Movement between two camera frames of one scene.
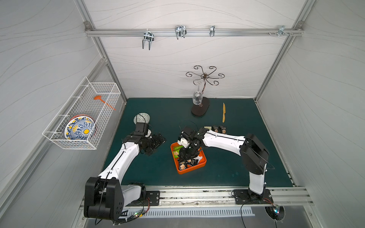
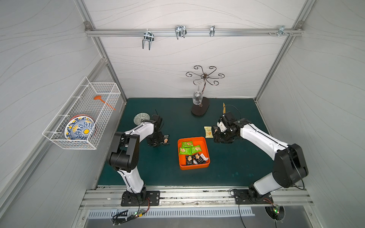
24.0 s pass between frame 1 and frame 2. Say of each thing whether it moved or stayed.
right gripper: moved
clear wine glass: stayed
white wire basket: stayed
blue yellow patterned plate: stayed
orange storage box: moved
